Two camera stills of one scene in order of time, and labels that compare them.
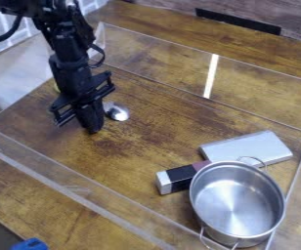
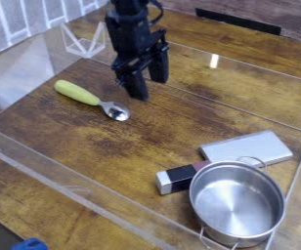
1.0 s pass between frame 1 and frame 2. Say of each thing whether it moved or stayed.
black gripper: moved
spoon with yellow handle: stayed
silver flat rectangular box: stayed
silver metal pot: stayed
